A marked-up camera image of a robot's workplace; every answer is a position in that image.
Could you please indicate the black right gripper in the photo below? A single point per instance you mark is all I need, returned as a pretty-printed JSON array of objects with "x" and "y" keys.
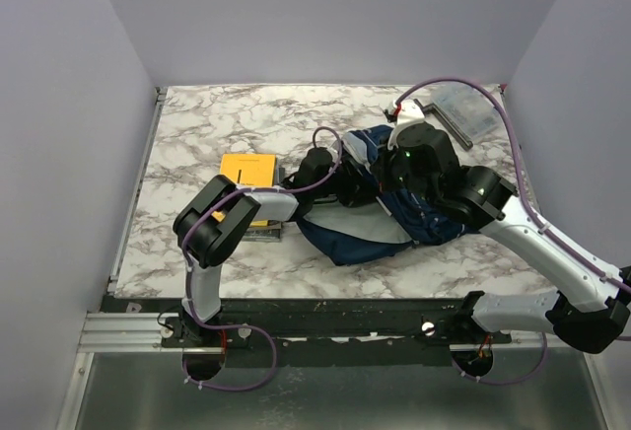
[{"x": 381, "y": 167}]

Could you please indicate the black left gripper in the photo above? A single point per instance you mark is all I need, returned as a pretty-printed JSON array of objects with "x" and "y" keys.
[{"x": 358, "y": 189}]

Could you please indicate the navy blue student backpack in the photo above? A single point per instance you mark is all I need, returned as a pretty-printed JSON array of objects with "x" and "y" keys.
[{"x": 397, "y": 221}]

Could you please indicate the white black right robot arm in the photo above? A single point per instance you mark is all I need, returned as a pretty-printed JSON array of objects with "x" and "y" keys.
[{"x": 588, "y": 309}]

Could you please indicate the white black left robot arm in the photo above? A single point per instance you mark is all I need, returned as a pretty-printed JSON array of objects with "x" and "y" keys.
[{"x": 211, "y": 226}]

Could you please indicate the clear plastic organizer box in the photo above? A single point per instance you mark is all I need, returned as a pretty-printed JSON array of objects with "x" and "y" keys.
[{"x": 467, "y": 108}]

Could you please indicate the dark book at bottom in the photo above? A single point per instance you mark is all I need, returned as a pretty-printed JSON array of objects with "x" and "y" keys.
[{"x": 265, "y": 230}]

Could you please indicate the yellow book underneath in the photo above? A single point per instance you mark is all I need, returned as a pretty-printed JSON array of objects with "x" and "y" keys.
[{"x": 249, "y": 170}]

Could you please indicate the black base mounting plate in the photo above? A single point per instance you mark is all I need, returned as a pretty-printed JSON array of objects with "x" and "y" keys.
[{"x": 256, "y": 333}]

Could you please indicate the dark metal T-handle tool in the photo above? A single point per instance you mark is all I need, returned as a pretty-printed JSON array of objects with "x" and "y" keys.
[{"x": 455, "y": 131}]

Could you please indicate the aluminium extrusion rail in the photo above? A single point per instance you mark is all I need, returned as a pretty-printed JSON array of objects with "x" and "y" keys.
[{"x": 122, "y": 333}]

